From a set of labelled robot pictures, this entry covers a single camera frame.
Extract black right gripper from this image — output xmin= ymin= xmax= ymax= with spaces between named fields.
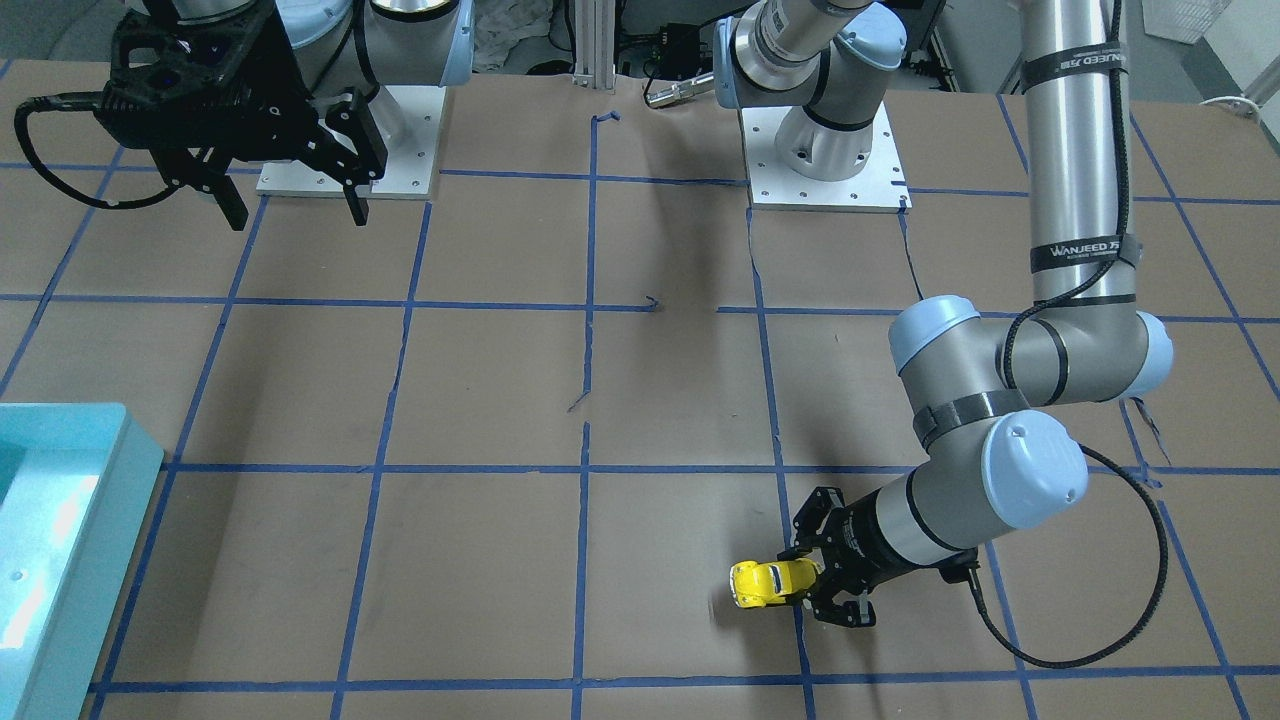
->
xmin=95 ymin=12 xmax=388 ymax=231

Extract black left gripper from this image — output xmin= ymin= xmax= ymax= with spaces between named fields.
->
xmin=778 ymin=486 xmax=977 ymax=629

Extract yellow toy beetle car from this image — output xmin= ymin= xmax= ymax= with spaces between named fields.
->
xmin=730 ymin=559 xmax=820 ymax=609

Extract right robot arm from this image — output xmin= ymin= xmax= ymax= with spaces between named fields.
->
xmin=93 ymin=1 xmax=474 ymax=231

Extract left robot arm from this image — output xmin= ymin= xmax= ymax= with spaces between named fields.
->
xmin=730 ymin=1 xmax=1174 ymax=628

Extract turquoise plastic bin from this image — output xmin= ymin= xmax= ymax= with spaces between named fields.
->
xmin=1 ymin=404 xmax=164 ymax=719

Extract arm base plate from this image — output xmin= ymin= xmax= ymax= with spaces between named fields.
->
xmin=739 ymin=104 xmax=913 ymax=213
xmin=256 ymin=85 xmax=445 ymax=200

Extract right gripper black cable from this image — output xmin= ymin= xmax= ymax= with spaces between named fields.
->
xmin=14 ymin=92 xmax=201 ymax=210

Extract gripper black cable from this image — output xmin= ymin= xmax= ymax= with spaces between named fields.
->
xmin=940 ymin=0 xmax=1169 ymax=669
xmin=14 ymin=92 xmax=201 ymax=210

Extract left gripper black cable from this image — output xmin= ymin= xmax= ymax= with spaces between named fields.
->
xmin=940 ymin=0 xmax=1169 ymax=669

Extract aluminium frame post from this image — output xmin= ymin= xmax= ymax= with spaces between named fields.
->
xmin=572 ymin=0 xmax=617 ymax=94

